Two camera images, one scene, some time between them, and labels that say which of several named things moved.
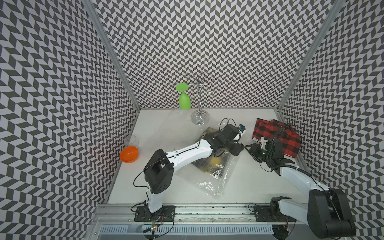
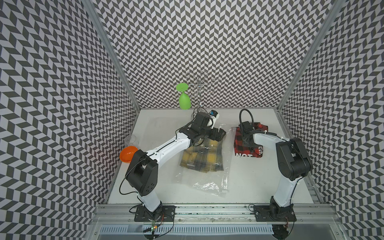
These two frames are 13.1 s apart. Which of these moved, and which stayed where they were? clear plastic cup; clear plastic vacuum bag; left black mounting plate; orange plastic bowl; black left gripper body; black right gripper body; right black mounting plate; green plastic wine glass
Moved: black left gripper body; clear plastic vacuum bag; black right gripper body
Stayed: right black mounting plate; left black mounting plate; orange plastic bowl; green plastic wine glass; clear plastic cup
